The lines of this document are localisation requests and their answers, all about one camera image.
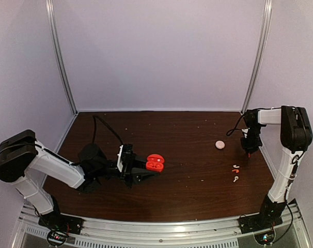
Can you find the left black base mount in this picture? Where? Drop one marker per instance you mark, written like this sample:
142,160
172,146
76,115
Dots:
55,220

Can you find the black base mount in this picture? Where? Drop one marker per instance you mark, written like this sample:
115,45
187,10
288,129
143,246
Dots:
55,220
268,216

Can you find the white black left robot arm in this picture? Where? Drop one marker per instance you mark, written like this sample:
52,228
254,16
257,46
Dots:
24,152

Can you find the white oval charging case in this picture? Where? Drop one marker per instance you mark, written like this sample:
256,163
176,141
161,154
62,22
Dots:
219,144

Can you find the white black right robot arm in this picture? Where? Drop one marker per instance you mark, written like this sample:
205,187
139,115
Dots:
295,137

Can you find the red round earbud charging case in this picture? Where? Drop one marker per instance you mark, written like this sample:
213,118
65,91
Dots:
155,163

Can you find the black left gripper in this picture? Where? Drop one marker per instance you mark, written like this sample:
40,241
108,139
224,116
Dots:
132,168

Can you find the aluminium front rail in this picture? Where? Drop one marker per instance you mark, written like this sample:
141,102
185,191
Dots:
224,232

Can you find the left aluminium frame post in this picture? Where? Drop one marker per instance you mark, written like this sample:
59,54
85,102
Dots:
58,55

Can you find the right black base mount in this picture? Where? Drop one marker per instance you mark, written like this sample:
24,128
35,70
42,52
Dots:
268,216

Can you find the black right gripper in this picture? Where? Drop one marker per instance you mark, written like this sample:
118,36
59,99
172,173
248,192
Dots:
248,148

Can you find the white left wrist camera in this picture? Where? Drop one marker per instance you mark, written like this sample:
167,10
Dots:
119,159

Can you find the right aluminium frame post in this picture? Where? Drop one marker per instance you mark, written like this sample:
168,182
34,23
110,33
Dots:
264,32

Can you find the aluminium frame post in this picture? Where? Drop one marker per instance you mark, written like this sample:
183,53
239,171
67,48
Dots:
264,32
58,55

